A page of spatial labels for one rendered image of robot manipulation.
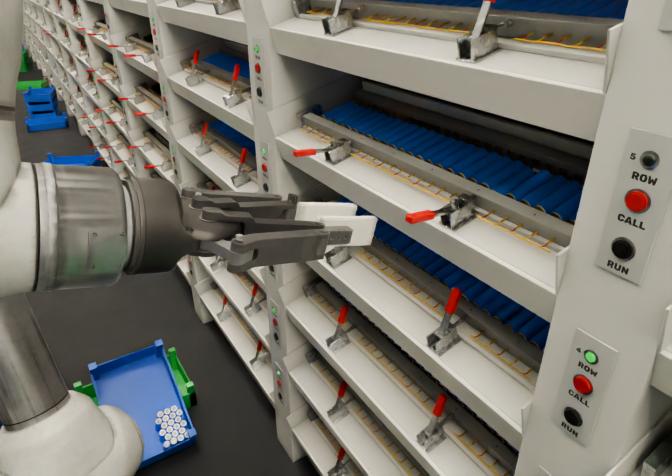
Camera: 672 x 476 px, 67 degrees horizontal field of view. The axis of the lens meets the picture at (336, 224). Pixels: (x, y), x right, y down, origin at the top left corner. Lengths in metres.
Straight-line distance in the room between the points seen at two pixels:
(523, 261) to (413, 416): 0.41
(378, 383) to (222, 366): 0.92
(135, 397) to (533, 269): 1.28
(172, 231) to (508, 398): 0.46
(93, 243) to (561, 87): 0.39
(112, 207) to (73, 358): 1.62
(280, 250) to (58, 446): 0.63
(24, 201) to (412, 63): 0.42
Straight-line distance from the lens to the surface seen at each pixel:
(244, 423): 1.59
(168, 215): 0.39
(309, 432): 1.37
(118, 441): 1.01
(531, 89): 0.50
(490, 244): 0.59
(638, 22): 0.45
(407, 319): 0.77
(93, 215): 0.37
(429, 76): 0.60
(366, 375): 0.96
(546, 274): 0.55
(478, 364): 0.71
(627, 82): 0.45
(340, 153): 0.81
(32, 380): 0.95
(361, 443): 1.10
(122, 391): 1.63
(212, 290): 1.89
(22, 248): 0.37
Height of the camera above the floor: 1.18
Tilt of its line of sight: 27 degrees down
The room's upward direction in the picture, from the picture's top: straight up
